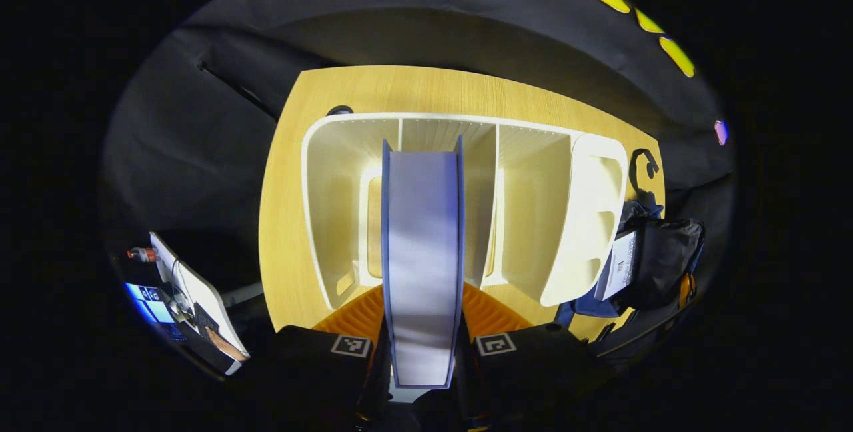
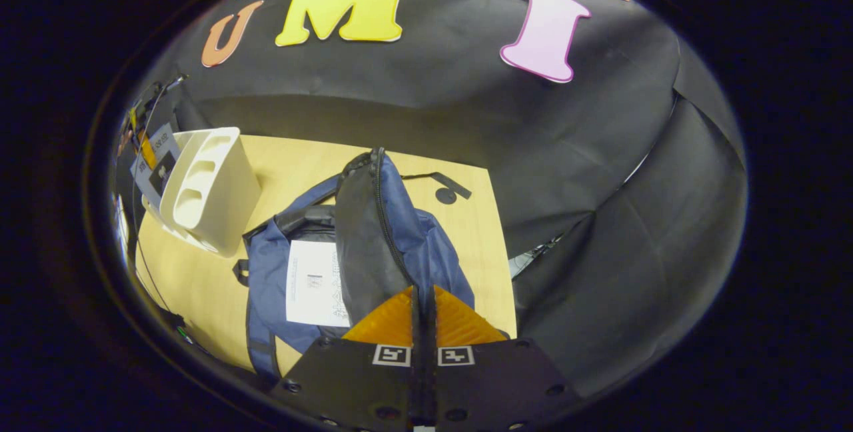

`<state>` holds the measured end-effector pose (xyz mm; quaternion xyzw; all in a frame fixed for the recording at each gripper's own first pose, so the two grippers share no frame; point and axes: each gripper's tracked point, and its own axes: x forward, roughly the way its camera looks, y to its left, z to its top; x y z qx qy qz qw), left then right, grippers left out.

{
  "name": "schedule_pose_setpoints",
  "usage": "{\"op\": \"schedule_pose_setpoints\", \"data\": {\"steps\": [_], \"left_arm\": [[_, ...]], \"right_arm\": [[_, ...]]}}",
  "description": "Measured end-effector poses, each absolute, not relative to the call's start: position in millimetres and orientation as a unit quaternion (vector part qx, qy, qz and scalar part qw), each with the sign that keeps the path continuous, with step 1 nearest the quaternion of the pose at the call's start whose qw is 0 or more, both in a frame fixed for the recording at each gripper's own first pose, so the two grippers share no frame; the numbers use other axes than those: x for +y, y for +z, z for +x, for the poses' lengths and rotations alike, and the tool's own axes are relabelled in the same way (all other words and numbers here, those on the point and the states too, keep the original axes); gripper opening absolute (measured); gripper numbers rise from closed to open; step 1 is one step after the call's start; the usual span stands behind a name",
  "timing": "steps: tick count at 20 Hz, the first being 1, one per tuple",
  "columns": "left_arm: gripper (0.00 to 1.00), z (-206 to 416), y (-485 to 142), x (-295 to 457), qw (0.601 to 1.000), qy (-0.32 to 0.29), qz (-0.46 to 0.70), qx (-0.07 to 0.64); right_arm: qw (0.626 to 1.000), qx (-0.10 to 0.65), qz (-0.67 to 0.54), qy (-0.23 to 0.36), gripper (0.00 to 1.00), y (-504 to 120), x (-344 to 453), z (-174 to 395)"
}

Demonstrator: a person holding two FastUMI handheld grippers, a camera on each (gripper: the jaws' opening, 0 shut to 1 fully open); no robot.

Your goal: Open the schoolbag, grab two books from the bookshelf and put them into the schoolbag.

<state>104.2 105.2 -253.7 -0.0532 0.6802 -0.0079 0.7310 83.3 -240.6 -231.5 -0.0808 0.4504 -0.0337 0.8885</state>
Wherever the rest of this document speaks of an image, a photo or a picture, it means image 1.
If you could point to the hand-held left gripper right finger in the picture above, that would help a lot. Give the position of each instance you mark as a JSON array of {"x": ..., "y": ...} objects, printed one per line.
[{"x": 526, "y": 372}]

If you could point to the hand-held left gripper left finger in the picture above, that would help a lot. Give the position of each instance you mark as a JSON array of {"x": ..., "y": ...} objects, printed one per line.
[{"x": 306, "y": 365}]

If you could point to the orange capped bottle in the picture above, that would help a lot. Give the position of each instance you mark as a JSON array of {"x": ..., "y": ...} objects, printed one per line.
[{"x": 141, "y": 254}]

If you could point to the blue lit screen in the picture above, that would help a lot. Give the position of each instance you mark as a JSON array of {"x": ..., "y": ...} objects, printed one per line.
[{"x": 150, "y": 302}]

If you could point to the white bookshelf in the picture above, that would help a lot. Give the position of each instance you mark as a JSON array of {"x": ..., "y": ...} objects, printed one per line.
[{"x": 533, "y": 218}]

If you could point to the blue schoolbag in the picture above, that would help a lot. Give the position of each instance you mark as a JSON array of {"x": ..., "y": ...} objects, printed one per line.
[{"x": 666, "y": 258}]

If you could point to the white book with blue edges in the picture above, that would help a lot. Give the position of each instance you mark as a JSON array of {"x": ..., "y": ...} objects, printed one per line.
[{"x": 423, "y": 252}]

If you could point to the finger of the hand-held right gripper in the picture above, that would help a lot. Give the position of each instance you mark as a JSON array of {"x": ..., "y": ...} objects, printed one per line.
[{"x": 687, "y": 290}]

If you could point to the black round table grommet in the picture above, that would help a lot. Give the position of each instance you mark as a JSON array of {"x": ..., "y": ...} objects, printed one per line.
[{"x": 340, "y": 110}]

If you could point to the white book with black print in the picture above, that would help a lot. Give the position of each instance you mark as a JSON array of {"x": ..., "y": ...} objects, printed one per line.
[{"x": 620, "y": 265}]

